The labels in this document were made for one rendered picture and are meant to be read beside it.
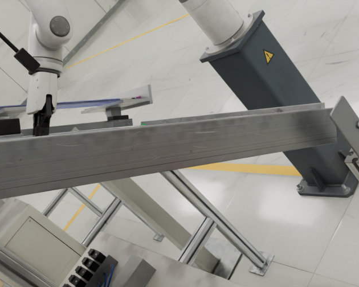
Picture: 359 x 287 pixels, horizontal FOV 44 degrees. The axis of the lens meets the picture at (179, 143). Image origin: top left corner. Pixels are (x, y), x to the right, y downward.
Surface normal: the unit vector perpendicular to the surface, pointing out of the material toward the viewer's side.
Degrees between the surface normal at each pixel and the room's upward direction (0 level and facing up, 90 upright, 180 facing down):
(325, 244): 0
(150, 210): 90
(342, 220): 0
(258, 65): 90
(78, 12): 90
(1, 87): 90
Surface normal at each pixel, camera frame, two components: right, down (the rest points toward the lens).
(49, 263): 0.55, -0.01
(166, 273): -0.63, -0.66
